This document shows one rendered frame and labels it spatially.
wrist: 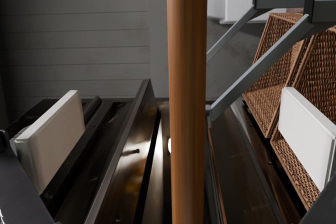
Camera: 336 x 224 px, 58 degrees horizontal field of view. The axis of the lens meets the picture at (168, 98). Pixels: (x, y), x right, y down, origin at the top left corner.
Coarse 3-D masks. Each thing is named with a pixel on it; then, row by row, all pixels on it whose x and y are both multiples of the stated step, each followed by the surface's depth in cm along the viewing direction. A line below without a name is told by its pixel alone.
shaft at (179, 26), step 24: (168, 0) 22; (192, 0) 21; (168, 24) 23; (192, 24) 22; (168, 48) 23; (192, 48) 22; (168, 72) 24; (192, 72) 23; (192, 96) 23; (192, 120) 24; (192, 144) 25; (192, 168) 26; (192, 192) 26; (192, 216) 27
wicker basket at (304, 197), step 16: (320, 32) 106; (320, 48) 108; (304, 64) 110; (320, 64) 110; (304, 80) 112; (304, 96) 114; (320, 96) 114; (272, 144) 119; (288, 144) 117; (288, 160) 108; (288, 176) 100; (304, 176) 98; (304, 192) 92
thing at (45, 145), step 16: (64, 96) 18; (80, 96) 20; (48, 112) 16; (64, 112) 17; (80, 112) 20; (32, 128) 14; (48, 128) 15; (64, 128) 17; (80, 128) 20; (16, 144) 13; (32, 144) 13; (48, 144) 15; (64, 144) 17; (32, 160) 14; (48, 160) 15; (32, 176) 14; (48, 176) 15
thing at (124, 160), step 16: (144, 96) 151; (144, 112) 144; (128, 128) 113; (144, 128) 137; (128, 144) 106; (144, 144) 131; (112, 160) 92; (128, 160) 102; (144, 160) 125; (112, 176) 84; (128, 176) 99; (112, 192) 81; (128, 192) 95; (96, 208) 71; (112, 208) 79; (128, 208) 92
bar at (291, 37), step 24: (264, 0) 102; (288, 0) 102; (312, 0) 57; (240, 24) 106; (312, 24) 59; (216, 48) 109; (288, 48) 61; (264, 72) 63; (216, 168) 46; (216, 192) 40; (216, 216) 35
